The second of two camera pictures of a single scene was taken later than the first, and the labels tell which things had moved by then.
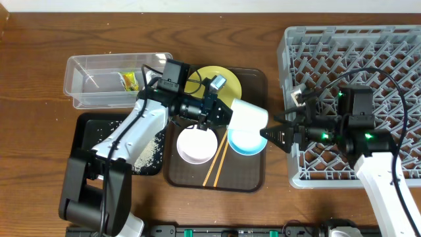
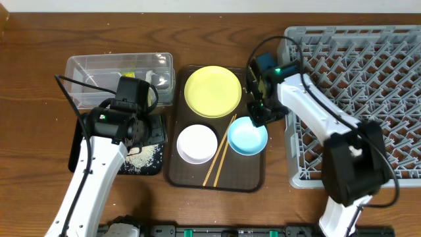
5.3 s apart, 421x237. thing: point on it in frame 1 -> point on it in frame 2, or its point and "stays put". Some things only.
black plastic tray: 91,127 stays put
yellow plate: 231,91 stays put
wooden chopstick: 214,158 stays put
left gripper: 210,103 -> 158,122
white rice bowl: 196,145 stays put
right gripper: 300,127 -> 258,119
